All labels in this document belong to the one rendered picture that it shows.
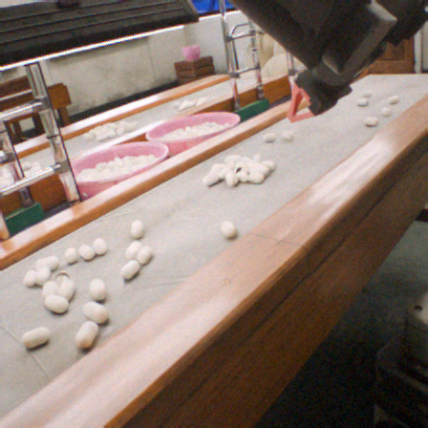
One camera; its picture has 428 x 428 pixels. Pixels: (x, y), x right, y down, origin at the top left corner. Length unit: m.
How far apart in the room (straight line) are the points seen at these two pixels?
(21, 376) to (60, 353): 0.05
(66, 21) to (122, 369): 0.46
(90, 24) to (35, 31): 0.08
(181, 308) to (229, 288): 0.06
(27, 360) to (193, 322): 0.20
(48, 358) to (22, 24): 0.41
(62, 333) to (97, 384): 0.14
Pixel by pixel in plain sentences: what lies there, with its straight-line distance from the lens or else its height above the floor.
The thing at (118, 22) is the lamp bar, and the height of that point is 1.06.
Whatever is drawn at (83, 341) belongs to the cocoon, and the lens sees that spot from 0.51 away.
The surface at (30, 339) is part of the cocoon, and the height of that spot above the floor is 0.75.
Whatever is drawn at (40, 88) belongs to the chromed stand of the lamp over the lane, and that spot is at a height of 0.99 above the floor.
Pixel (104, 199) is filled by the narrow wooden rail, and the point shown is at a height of 0.76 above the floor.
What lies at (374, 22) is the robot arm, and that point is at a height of 1.03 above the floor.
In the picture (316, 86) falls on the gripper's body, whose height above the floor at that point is 0.92.
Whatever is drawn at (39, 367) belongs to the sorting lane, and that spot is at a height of 0.74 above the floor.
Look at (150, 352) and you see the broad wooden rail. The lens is 0.44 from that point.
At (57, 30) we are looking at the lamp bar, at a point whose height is 1.07.
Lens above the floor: 1.05
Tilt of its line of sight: 25 degrees down
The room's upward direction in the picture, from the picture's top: 11 degrees counter-clockwise
